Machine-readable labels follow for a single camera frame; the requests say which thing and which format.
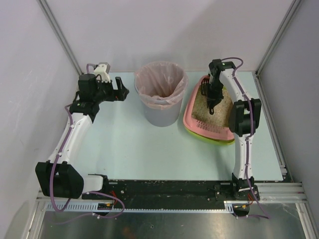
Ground black slotted litter scoop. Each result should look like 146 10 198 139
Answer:
200 76 214 115

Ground pink green litter box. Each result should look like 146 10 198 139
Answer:
183 75 235 146

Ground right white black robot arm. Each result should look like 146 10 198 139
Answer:
204 57 262 199

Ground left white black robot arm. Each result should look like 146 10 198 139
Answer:
35 73 129 199

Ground beige cat litter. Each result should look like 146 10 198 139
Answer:
191 87 233 127

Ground pink plastic bin liner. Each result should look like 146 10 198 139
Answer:
134 61 189 110

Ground grey trash bucket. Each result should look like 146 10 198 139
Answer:
135 84 186 127

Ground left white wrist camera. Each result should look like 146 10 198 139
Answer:
93 62 110 76

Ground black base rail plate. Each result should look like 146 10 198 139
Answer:
82 180 253 212

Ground aluminium frame rail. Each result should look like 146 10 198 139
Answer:
36 181 306 214

